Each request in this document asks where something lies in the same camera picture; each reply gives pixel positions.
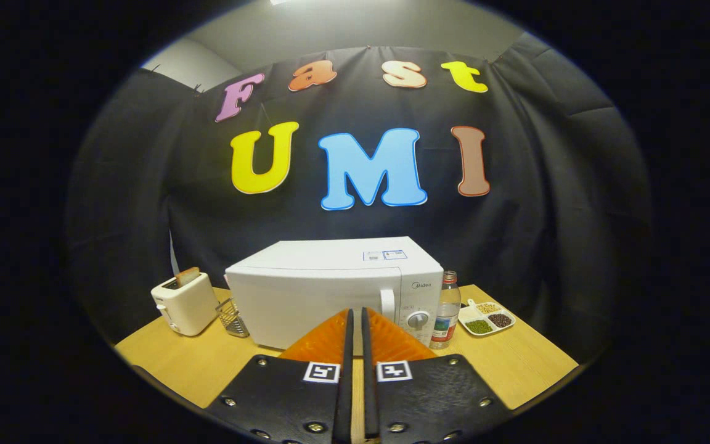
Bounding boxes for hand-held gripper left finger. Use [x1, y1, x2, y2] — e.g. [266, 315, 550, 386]
[206, 308, 354, 444]

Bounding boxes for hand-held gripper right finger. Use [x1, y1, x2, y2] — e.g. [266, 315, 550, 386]
[362, 307, 513, 444]

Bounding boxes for white microwave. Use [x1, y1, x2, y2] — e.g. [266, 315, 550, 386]
[225, 237, 444, 350]

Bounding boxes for clear plastic water bottle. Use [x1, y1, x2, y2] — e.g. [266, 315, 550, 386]
[430, 271, 462, 350]

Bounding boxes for white divided dish of beans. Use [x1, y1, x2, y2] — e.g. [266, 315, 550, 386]
[458, 299, 516, 337]

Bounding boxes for white toaster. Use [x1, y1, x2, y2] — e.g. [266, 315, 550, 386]
[151, 272, 221, 337]

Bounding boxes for metal wire basket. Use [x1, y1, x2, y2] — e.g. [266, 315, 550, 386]
[216, 298, 250, 338]

